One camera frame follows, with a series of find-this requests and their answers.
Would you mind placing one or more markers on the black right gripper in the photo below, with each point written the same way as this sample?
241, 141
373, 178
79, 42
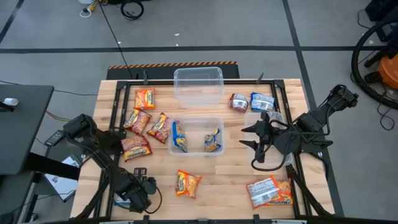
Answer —
272, 137

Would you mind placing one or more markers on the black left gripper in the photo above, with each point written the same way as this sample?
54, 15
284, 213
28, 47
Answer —
136, 194

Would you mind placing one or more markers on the red Maruchan ramen pack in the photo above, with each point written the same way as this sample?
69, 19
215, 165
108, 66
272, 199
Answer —
137, 121
238, 103
136, 148
159, 127

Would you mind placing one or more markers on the blue Maruchan ramen pack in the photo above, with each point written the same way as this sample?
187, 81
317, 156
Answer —
213, 141
179, 138
262, 102

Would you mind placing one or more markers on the orange Maruchan ramen pack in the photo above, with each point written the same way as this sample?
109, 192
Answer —
262, 192
145, 99
286, 189
187, 184

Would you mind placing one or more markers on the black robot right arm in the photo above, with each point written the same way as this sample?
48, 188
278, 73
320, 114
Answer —
311, 121

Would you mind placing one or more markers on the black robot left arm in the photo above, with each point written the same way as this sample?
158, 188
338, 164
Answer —
109, 168

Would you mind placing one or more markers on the clear plastic storage bin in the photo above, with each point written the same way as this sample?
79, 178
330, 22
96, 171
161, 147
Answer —
199, 90
252, 117
196, 137

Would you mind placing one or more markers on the white paper booklet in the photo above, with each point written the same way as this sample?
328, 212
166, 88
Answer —
62, 183

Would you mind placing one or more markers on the black desk foot bar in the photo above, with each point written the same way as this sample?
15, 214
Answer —
53, 166

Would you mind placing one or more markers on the black power adapter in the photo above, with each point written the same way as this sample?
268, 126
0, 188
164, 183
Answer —
55, 137

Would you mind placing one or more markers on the black hazard-striped floor mat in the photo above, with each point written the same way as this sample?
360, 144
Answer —
149, 72

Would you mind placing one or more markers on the black desk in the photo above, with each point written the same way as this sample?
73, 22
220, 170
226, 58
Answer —
25, 130

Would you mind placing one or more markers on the small white cylinder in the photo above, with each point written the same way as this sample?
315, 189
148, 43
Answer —
11, 101

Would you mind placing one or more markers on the small black desk object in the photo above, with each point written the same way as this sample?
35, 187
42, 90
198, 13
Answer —
6, 107

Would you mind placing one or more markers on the orange shop vacuum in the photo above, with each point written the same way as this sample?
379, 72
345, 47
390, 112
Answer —
390, 71

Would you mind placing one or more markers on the black equipment case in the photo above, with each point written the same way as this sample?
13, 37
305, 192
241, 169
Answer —
382, 9

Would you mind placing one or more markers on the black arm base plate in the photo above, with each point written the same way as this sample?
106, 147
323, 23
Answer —
323, 145
121, 134

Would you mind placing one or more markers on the black metal table frame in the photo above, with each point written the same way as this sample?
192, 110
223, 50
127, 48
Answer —
242, 82

